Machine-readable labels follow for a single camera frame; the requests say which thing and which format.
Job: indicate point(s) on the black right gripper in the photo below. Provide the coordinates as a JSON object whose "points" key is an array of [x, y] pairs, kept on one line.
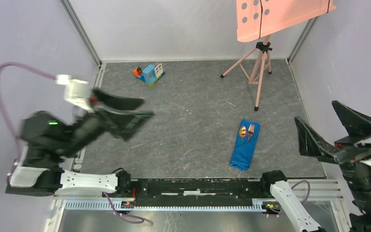
{"points": [[360, 125]]}

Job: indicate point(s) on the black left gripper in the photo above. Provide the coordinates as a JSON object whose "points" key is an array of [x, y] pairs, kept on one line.
{"points": [[122, 125]]}

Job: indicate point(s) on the pink purple metallic spoon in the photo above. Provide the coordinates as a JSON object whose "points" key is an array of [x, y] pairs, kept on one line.
{"points": [[242, 133]]}

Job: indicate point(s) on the blue cloth napkin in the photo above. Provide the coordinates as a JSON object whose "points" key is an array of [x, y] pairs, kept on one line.
{"points": [[242, 154]]}

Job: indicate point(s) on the copper metallic fork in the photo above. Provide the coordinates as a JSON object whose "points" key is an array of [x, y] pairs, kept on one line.
{"points": [[251, 131]]}

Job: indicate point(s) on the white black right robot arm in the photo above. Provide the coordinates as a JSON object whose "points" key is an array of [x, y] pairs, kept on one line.
{"points": [[358, 179]]}

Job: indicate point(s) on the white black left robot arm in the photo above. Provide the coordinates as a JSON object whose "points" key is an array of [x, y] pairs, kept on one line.
{"points": [[50, 141]]}

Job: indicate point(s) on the colourful toy block house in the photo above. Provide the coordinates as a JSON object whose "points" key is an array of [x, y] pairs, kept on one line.
{"points": [[150, 75]]}

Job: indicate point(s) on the pink music stand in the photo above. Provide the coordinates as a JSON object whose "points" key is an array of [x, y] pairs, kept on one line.
{"points": [[257, 20]]}

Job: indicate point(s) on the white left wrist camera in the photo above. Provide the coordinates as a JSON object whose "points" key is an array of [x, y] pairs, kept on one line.
{"points": [[76, 91]]}

